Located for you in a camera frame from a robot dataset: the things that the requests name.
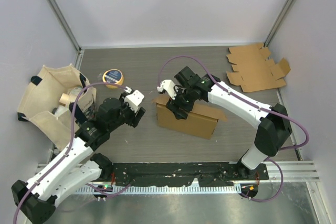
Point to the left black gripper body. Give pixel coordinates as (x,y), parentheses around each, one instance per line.
(126,114)

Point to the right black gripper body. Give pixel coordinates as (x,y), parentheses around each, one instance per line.
(183,97)

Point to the large brown cardboard box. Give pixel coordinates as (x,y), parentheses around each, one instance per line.
(201,121)

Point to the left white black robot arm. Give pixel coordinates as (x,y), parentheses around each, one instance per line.
(77,164)

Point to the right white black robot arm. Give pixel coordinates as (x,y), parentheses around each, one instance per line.
(273,127)

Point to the yellow masking tape roll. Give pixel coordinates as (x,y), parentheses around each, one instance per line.
(113,76)

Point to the cardboard tube in bag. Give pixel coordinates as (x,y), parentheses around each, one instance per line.
(65,99)

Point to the beige canvas tote bag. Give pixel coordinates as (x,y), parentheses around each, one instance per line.
(40,103)

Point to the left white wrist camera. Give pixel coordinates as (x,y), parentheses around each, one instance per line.
(134,99)

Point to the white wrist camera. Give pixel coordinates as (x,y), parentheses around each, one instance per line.
(167,86)
(134,99)

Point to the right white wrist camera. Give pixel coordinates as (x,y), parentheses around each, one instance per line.
(167,86)

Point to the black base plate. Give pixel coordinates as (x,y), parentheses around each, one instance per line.
(208,174)

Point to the white slotted cable duct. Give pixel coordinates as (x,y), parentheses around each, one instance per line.
(194,188)

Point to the left aluminium frame post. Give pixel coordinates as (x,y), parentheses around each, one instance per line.
(64,24)

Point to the aluminium frame post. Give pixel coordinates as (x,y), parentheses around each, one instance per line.
(64,24)
(279,20)

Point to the right aluminium frame post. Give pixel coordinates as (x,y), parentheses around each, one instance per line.
(279,20)

